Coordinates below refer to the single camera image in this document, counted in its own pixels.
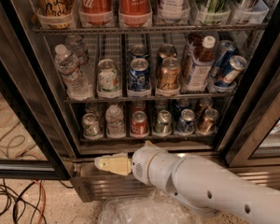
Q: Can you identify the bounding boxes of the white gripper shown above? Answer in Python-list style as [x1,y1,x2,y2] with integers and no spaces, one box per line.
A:
[94,140,172,185]

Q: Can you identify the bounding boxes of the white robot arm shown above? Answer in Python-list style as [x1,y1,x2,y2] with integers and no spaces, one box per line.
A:
[94,141,280,224]

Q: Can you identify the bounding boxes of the red coke can front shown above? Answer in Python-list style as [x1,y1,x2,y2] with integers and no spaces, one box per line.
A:
[131,111,148,135]

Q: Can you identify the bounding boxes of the red coke can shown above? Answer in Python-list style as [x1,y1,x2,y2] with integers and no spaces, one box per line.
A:
[132,100,147,113]
[131,111,148,135]

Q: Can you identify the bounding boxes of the silver green can bottom front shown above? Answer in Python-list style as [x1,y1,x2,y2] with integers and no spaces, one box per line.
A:
[154,110,172,134]

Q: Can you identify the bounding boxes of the small water bottle bottom shelf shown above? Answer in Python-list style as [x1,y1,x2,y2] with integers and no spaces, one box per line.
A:
[105,105,125,138]

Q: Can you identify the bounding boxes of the red coke can rear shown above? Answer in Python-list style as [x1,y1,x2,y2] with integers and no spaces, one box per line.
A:
[132,100,147,113]

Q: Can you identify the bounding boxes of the green white can bottom left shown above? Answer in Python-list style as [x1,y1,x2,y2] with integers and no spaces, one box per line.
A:
[82,113,102,140]

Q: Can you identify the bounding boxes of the blue pepsi can bottom front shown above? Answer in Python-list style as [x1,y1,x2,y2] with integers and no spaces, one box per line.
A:
[175,109,195,133]

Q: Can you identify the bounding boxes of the blue pepsi can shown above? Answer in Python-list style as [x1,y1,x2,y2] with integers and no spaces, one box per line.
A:
[175,109,195,133]
[128,58,150,96]

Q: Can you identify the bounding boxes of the blue pepsi can middle front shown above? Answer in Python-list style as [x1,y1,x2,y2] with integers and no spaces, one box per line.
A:
[128,58,150,96]

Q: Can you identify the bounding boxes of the white green can middle shelf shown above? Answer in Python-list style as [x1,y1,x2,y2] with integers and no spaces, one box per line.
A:
[97,59,120,98]

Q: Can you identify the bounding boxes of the copper can bottom front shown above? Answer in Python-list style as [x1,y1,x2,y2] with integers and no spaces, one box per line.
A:
[197,108,219,133]

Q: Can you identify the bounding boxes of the gold can middle front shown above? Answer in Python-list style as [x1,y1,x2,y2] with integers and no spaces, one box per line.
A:
[157,57,181,96]

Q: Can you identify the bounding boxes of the gold can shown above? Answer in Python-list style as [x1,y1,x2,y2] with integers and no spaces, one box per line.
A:
[157,57,181,96]
[157,44,177,63]

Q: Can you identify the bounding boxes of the water bottle front middle shelf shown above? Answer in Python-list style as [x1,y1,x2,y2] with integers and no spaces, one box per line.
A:
[54,44,91,101]

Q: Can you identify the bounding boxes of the stainless steel fridge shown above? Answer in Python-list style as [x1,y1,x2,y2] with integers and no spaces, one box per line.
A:
[0,0,280,202]

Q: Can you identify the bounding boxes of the left glass fridge door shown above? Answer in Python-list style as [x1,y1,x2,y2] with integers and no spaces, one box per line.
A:
[0,44,71,181]

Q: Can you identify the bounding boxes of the glass fridge door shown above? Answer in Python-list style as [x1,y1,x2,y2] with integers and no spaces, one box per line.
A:
[0,44,71,181]
[226,66,280,167]

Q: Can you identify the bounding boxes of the blue can middle rear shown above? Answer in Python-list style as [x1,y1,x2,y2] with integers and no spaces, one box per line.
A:
[130,44,148,60]

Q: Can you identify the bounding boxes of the gold can middle rear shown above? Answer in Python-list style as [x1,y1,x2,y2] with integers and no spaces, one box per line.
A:
[157,44,177,63]

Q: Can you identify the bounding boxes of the water bottle rear middle shelf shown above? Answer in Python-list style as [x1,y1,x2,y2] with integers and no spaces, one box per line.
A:
[65,35,91,75]

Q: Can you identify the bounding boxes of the right glass fridge door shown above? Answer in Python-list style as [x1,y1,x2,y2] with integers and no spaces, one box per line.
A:
[226,66,280,167]

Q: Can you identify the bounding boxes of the red bull can front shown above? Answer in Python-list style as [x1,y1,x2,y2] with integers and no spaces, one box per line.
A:
[215,55,247,87]

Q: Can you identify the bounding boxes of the red bull can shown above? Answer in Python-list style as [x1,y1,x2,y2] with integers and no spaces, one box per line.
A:
[215,55,247,87]
[210,40,236,77]

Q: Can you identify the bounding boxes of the red bull can rear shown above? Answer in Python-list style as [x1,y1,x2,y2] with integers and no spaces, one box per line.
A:
[210,40,236,77]

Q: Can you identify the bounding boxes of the white label bottle top shelf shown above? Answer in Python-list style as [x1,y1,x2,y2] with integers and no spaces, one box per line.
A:
[157,0,190,24]

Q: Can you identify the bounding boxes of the yellow tall can top shelf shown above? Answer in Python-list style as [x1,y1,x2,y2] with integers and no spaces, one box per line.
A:
[37,0,75,29]

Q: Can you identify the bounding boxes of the green tall can top shelf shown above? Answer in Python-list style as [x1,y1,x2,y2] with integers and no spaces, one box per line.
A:
[195,0,230,25]

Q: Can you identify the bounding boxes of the clear plastic bag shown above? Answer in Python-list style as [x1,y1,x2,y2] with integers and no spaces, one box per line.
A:
[98,189,201,224]

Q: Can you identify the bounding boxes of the tea bottle white cap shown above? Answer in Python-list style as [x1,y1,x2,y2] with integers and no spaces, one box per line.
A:
[183,35,216,91]

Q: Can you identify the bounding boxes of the coca-cola bottle top right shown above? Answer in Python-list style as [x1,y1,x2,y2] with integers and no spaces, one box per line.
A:
[119,0,150,27]

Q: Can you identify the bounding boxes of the coca-cola bottle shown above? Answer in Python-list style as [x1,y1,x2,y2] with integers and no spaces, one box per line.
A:
[80,0,112,26]
[119,0,150,27]

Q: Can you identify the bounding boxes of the coca-cola bottle top left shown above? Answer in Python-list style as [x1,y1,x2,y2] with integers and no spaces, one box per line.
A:
[80,0,112,26]

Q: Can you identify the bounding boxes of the orange cable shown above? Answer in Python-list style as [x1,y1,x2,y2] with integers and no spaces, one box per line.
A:
[30,179,48,224]

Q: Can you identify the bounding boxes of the black cables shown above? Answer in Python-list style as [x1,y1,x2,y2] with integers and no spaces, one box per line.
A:
[0,178,75,224]

